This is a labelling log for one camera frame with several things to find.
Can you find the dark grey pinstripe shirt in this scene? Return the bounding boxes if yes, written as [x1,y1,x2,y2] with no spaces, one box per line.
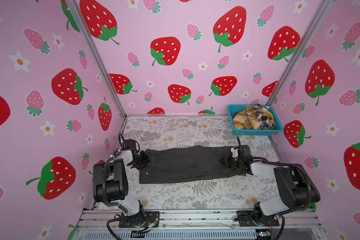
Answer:
[139,146,238,184]

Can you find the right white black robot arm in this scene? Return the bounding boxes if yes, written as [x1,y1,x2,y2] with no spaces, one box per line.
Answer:
[221,145,321,222]

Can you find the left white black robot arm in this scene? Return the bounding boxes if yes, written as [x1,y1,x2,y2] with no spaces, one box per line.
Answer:
[92,139,149,220]

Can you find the yellow plaid shirt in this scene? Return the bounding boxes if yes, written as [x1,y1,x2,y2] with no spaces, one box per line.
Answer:
[233,105,276,130]

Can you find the teal plastic basket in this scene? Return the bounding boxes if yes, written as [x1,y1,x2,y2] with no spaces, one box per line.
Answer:
[228,104,283,136]

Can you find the left black corrugated cable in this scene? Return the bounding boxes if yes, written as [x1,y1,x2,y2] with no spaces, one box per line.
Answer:
[101,154,121,208]

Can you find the black corrugated cable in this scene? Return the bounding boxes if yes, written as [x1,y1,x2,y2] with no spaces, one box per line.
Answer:
[236,136,313,211]
[101,154,121,208]

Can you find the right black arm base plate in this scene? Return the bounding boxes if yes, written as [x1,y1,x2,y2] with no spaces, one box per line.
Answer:
[234,210,280,227]

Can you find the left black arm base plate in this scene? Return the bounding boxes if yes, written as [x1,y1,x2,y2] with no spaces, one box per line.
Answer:
[119,211,160,229]

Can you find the aluminium frame rail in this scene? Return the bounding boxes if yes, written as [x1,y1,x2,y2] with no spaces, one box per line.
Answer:
[70,210,329,240]

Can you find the right black corrugated cable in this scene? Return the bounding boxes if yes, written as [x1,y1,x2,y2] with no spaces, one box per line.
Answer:
[236,136,313,211]

